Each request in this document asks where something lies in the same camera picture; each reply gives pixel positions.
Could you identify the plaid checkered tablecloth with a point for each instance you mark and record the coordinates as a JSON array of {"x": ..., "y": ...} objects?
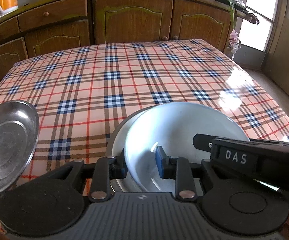
[{"x": 82, "y": 94}]

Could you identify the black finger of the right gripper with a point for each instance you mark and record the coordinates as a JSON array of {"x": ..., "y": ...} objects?
[{"x": 203, "y": 142}]

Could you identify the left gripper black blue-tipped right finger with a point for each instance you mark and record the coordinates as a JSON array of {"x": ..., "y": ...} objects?
[{"x": 183, "y": 172}]

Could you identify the white wide bowl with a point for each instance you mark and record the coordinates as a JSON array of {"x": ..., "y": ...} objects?
[{"x": 173, "y": 127}]

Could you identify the brown wooden kitchen cabinet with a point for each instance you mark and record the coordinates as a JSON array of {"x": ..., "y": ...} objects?
[{"x": 53, "y": 25}]

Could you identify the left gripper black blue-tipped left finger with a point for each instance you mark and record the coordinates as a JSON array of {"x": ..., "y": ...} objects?
[{"x": 76, "y": 173}]

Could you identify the large steel plate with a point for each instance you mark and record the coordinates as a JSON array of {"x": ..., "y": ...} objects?
[{"x": 19, "y": 130}]

